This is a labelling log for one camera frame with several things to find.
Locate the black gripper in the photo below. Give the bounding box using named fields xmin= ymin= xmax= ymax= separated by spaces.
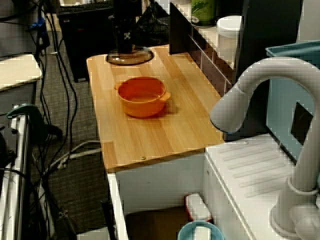
xmin=111 ymin=19 xmax=138 ymax=54

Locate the brown lid with yellow knob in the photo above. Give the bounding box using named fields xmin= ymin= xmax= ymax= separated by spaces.
xmin=106 ymin=45 xmax=154 ymax=66

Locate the orange toy pot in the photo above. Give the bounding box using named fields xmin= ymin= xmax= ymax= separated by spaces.
xmin=114 ymin=76 xmax=172 ymax=118

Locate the black computer case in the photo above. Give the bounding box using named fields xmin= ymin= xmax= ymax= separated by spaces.
xmin=57 ymin=6 xmax=122 ymax=83

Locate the black shelf side panel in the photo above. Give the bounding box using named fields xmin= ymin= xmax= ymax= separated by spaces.
xmin=169 ymin=1 xmax=193 ymax=55

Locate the black keyboard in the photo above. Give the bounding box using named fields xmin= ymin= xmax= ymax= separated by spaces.
xmin=59 ymin=2 xmax=113 ymax=13

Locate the green soda can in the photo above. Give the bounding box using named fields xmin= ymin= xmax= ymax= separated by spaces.
xmin=191 ymin=0 xmax=217 ymax=27

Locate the white plastic jar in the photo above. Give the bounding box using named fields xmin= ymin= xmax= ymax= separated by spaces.
xmin=216 ymin=15 xmax=244 ymax=63

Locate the cream white board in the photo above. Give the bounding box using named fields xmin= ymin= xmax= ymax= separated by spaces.
xmin=0 ymin=53 xmax=43 ymax=92

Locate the green hand tool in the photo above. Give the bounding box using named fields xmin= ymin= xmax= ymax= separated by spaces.
xmin=6 ymin=103 xmax=63 ymax=140

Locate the white toy kitchen unit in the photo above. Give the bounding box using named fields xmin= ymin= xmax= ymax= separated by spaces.
xmin=86 ymin=0 xmax=320 ymax=240

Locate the grey toy faucet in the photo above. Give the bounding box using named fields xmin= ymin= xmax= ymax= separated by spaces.
xmin=209 ymin=56 xmax=320 ymax=238

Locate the black device box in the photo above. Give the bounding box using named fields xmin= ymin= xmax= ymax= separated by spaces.
xmin=0 ymin=131 xmax=16 ymax=168

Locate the teal plastic bin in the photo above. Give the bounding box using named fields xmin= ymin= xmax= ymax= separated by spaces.
xmin=265 ymin=39 xmax=320 ymax=165

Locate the red rimmed white toy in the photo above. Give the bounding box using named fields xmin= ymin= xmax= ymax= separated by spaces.
xmin=184 ymin=192 xmax=214 ymax=224

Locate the light blue bowl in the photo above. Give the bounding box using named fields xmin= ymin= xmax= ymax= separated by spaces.
xmin=177 ymin=221 xmax=225 ymax=240

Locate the white toy in bowl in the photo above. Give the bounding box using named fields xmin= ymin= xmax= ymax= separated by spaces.
xmin=194 ymin=226 xmax=212 ymax=240

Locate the black cable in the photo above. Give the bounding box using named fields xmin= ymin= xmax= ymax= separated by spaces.
xmin=46 ymin=13 xmax=78 ymax=153
xmin=37 ymin=0 xmax=52 ymax=126

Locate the blue cable connector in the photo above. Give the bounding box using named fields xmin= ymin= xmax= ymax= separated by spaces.
xmin=26 ymin=16 xmax=46 ymax=30

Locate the grey cable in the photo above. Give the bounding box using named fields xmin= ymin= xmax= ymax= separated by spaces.
xmin=69 ymin=139 xmax=102 ymax=154
xmin=56 ymin=148 xmax=102 ymax=170

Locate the dark grey upright post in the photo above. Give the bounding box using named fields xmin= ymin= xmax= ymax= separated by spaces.
xmin=223 ymin=0 xmax=304 ymax=141

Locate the aluminium frame rail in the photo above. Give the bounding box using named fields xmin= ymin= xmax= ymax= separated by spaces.
xmin=0 ymin=107 xmax=33 ymax=240

